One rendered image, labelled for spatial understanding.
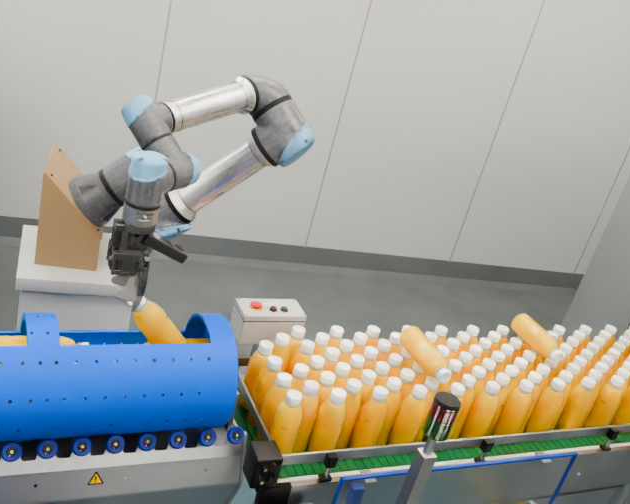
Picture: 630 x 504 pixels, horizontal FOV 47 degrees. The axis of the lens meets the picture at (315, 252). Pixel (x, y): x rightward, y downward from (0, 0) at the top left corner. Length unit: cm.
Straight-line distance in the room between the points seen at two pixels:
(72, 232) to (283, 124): 64
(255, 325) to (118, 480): 60
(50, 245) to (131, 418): 59
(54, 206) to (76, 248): 13
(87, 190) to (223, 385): 67
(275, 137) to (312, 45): 267
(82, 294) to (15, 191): 260
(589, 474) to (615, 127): 358
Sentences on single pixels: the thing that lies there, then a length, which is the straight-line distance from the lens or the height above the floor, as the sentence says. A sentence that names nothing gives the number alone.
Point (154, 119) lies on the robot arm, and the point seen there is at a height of 169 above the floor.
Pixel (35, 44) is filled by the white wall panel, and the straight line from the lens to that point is 435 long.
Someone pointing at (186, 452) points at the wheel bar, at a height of 93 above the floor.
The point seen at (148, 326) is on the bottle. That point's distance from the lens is 172.
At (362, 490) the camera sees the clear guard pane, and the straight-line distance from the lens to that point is 196.
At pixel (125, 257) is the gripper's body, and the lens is 161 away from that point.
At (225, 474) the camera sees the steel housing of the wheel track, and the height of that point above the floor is 86.
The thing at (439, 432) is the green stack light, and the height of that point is 119.
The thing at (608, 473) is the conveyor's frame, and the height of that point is 80.
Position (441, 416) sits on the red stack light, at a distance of 173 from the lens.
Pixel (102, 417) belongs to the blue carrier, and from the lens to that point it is 171.
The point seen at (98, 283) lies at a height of 115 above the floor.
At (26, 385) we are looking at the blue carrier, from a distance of 165.
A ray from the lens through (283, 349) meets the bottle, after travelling 206.
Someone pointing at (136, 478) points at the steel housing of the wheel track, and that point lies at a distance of 188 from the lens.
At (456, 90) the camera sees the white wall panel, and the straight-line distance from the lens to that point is 496.
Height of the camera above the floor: 217
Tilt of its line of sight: 24 degrees down
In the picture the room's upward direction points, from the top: 15 degrees clockwise
